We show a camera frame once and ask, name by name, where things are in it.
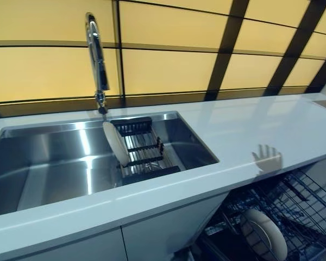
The chrome gooseneck faucet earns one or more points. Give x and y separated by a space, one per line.
100 76

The beige round ceramic plate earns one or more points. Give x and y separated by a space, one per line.
274 236
115 144

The built-in dishwasher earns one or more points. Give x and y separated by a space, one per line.
220 217

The white cabinet door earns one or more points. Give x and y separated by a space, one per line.
57 250
324 170
165 233

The stainless steel sink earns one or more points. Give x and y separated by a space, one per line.
57 163

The black sink dish rack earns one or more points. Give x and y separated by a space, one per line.
144 152

